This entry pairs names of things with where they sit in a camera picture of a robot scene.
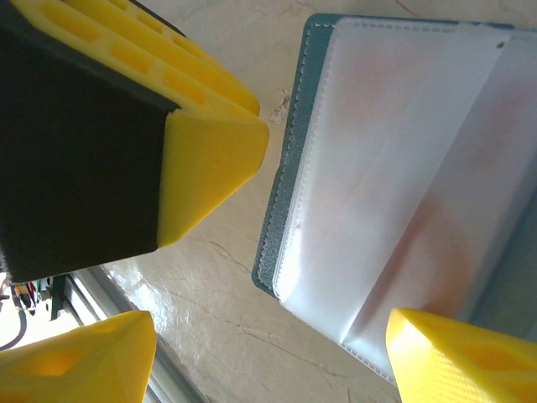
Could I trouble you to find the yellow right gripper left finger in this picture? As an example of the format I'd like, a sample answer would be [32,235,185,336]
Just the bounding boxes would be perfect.
[0,309,159,403]

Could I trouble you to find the blue leather card holder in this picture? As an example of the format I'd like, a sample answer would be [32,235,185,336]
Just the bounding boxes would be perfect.
[250,12,537,387]

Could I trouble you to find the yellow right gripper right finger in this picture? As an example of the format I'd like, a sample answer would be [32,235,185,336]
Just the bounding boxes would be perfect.
[384,307,537,403]

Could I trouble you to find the long aluminium frame rail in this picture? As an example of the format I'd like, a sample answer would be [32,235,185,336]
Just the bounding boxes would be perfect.
[54,266,206,403]

